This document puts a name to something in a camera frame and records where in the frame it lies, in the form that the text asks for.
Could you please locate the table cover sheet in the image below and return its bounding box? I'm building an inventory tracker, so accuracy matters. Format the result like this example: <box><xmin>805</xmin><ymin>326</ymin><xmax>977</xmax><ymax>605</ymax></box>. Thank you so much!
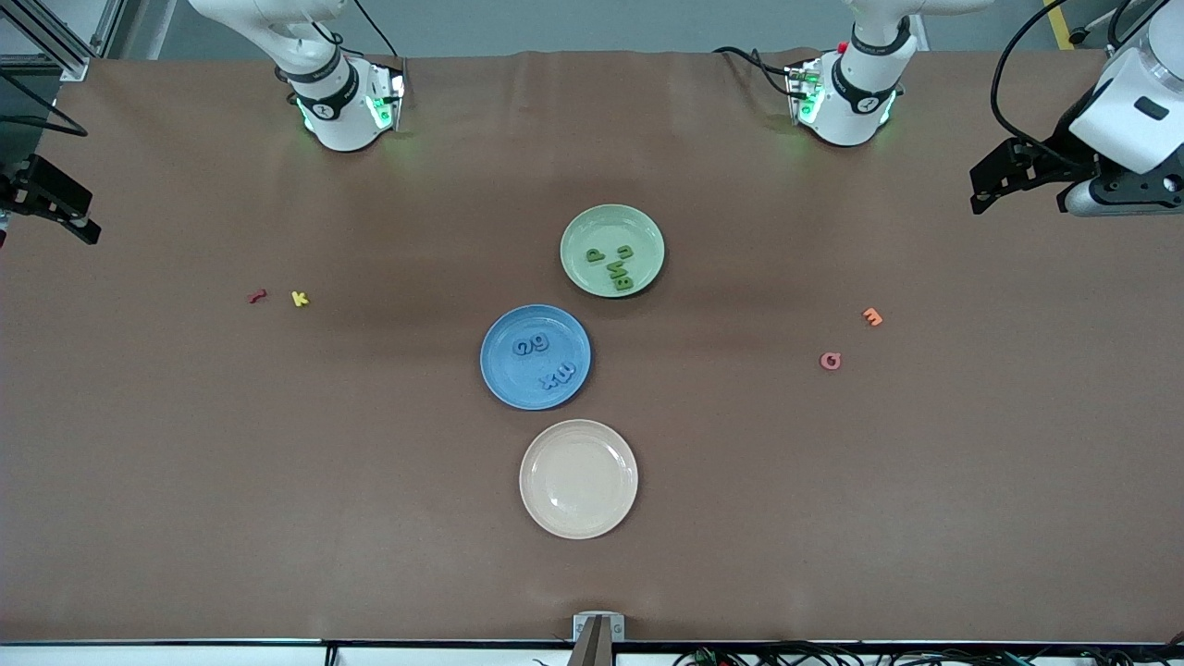
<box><xmin>0</xmin><ymin>48</ymin><xmax>1184</xmax><ymax>644</ymax></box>

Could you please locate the black base cable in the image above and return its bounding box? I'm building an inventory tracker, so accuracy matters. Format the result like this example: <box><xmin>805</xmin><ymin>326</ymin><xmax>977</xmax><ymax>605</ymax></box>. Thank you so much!
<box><xmin>714</xmin><ymin>44</ymin><xmax>798</xmax><ymax>99</ymax></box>
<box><xmin>354</xmin><ymin>0</ymin><xmax>408</xmax><ymax>64</ymax></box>

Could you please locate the grey slanted bar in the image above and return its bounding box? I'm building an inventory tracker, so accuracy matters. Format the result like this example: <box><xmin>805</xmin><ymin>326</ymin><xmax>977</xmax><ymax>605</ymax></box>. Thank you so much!
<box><xmin>1071</xmin><ymin>0</ymin><xmax>1141</xmax><ymax>45</ymax></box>

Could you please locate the grey camera pole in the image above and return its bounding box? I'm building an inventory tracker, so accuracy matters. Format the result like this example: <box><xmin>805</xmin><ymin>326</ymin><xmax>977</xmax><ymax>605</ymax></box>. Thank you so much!
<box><xmin>566</xmin><ymin>618</ymin><xmax>619</xmax><ymax>666</ymax></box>

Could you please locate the beige plate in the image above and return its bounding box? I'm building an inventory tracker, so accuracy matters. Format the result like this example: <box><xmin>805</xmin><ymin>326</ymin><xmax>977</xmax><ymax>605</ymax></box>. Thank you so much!
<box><xmin>519</xmin><ymin>419</ymin><xmax>639</xmax><ymax>540</ymax></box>

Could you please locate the blue plate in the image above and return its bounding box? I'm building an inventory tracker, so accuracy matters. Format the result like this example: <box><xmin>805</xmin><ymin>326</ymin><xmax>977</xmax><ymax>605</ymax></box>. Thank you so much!
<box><xmin>480</xmin><ymin>304</ymin><xmax>593</xmax><ymax>412</ymax></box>

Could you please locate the aluminium frame post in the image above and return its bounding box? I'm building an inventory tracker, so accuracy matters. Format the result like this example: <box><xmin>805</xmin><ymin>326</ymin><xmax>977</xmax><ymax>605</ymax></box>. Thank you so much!
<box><xmin>0</xmin><ymin>0</ymin><xmax>126</xmax><ymax>82</ymax></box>

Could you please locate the green plate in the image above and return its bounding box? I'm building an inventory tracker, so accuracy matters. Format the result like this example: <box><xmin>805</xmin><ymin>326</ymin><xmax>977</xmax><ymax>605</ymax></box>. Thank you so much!
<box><xmin>560</xmin><ymin>203</ymin><xmax>666</xmax><ymax>300</ymax></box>

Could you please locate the metal clamp bracket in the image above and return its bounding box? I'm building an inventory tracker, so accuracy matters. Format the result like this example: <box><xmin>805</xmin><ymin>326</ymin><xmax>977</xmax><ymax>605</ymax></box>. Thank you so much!
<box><xmin>573</xmin><ymin>612</ymin><xmax>626</xmax><ymax>642</ymax></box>

